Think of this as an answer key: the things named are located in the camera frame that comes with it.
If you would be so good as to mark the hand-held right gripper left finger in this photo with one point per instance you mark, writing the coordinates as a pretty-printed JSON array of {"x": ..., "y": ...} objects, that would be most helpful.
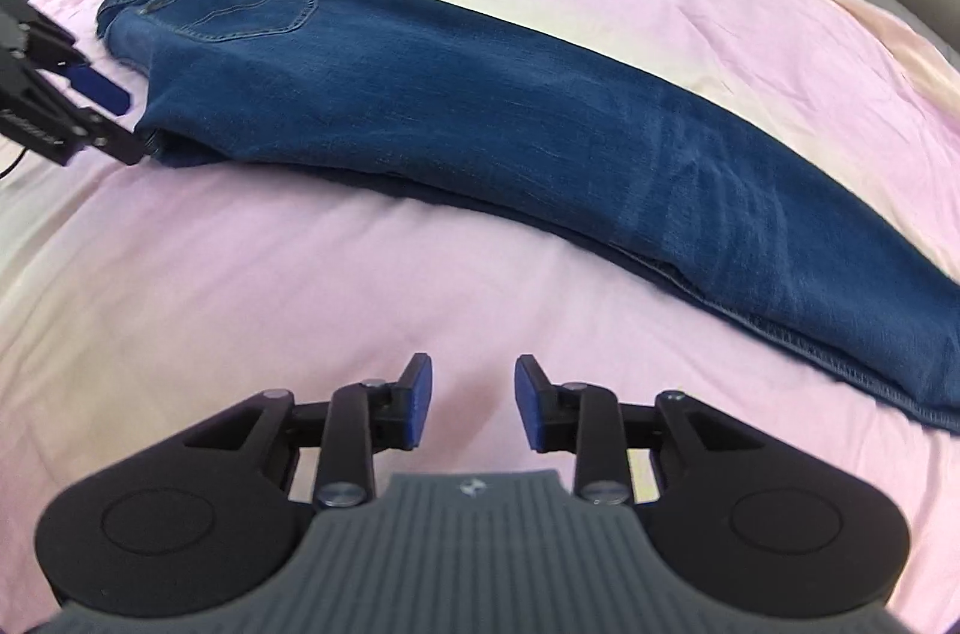
[{"x": 422, "y": 395}]

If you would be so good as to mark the pink bed blanket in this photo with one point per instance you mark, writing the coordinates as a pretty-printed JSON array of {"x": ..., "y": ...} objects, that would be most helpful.
[{"x": 300, "y": 274}]

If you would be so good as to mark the blue denim pants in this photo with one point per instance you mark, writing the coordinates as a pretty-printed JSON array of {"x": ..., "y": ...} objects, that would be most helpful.
[{"x": 450, "y": 102}]

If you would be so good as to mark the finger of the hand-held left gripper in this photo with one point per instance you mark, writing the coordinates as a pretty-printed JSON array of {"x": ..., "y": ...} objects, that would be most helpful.
[
  {"x": 97, "y": 88},
  {"x": 116, "y": 143}
]

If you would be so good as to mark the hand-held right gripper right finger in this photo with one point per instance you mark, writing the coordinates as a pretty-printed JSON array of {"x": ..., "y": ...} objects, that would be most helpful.
[{"x": 529, "y": 410}]

